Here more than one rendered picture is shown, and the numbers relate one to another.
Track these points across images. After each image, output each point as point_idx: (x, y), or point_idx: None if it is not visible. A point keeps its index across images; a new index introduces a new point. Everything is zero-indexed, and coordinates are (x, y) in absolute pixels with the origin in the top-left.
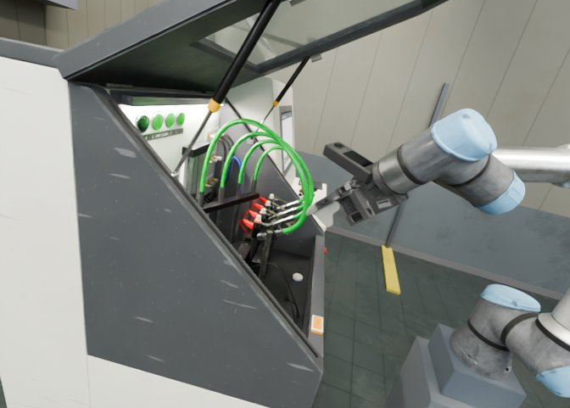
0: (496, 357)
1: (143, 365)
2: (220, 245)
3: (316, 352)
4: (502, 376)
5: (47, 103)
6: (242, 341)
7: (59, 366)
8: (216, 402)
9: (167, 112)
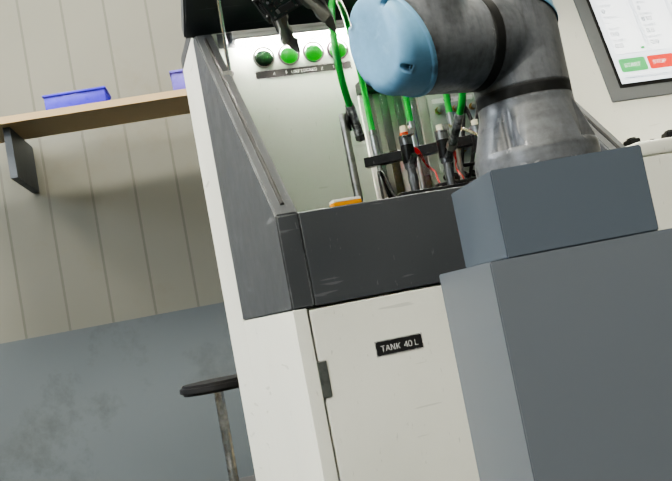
0: (480, 129)
1: (251, 307)
2: (230, 110)
3: (288, 203)
4: (491, 162)
5: (194, 64)
6: (254, 216)
7: (243, 350)
8: (272, 332)
9: (305, 44)
